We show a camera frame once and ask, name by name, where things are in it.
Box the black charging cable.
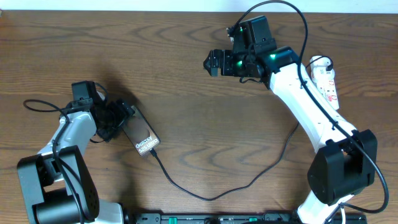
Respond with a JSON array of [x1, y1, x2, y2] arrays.
[[149, 55, 334, 202]]

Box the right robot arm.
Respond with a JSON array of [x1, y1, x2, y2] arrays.
[[203, 16, 377, 223]]

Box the white power strip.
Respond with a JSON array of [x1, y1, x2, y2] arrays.
[[308, 55, 340, 110]]

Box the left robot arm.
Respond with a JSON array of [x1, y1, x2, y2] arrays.
[[17, 81, 134, 224]]

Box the rose gold Galaxy smartphone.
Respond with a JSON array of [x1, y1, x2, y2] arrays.
[[123, 106, 161, 156]]

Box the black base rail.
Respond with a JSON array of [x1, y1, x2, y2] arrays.
[[135, 212, 368, 224]]

